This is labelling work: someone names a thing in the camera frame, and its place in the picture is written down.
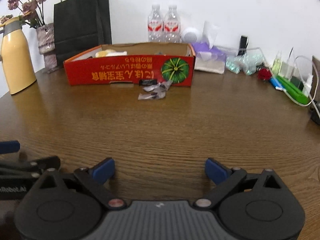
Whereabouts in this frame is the yellow thermos jug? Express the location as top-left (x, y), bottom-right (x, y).
top-left (1, 17), bottom-right (36, 95)

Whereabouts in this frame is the black snack bar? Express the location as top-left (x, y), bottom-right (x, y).
top-left (139, 79), bottom-right (158, 86)

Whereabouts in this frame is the yellow plush hamster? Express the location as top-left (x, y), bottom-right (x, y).
top-left (95, 49), bottom-right (116, 58)

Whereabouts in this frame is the iridescent plastic wrap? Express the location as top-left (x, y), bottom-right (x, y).
top-left (226, 54), bottom-right (264, 75)

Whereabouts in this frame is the black paper bag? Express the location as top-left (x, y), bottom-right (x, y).
top-left (54, 0), bottom-right (112, 66)

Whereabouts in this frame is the red cardboard box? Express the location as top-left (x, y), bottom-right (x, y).
top-left (63, 42), bottom-right (195, 87)

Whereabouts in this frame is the right water bottle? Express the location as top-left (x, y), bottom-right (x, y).
top-left (163, 5), bottom-right (181, 43)

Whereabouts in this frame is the red rose ornament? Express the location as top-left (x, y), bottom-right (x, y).
top-left (258, 68), bottom-right (272, 81)

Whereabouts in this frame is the left water bottle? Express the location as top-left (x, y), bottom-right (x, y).
top-left (148, 4), bottom-right (163, 42)

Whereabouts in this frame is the white plush hamster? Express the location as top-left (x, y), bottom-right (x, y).
top-left (106, 51), bottom-right (127, 57)

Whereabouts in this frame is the blue white tube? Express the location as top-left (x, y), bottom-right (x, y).
top-left (269, 77), bottom-right (286, 92)

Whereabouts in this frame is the clear plastic wrapper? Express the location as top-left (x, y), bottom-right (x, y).
top-left (138, 80), bottom-right (173, 100)

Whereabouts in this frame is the pink flower bouquet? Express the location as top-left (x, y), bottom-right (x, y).
top-left (7, 0), bottom-right (47, 29)

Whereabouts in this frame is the purple tissue pack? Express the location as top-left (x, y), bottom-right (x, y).
top-left (192, 21), bottom-right (226, 74)

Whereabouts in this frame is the green box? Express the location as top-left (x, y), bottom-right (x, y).
top-left (276, 75), bottom-right (310, 105)

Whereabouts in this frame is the black cylinder object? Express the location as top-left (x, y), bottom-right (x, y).
top-left (238, 35), bottom-right (248, 56)

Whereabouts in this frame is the white charger adapter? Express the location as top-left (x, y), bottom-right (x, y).
top-left (278, 47), bottom-right (294, 80)

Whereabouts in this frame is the patterned flower vase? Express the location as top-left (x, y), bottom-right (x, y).
top-left (36, 23), bottom-right (58, 73)

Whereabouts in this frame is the small green bottle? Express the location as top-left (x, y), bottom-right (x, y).
top-left (271, 51), bottom-right (282, 76)

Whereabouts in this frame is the water bottle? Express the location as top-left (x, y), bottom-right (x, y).
top-left (163, 5), bottom-right (181, 43)
top-left (148, 4), bottom-right (163, 42)

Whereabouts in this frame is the white round speaker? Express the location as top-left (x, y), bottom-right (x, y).
top-left (181, 27), bottom-right (202, 43)

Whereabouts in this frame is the white charging cable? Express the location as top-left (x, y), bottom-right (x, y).
top-left (217, 45), bottom-right (320, 120)

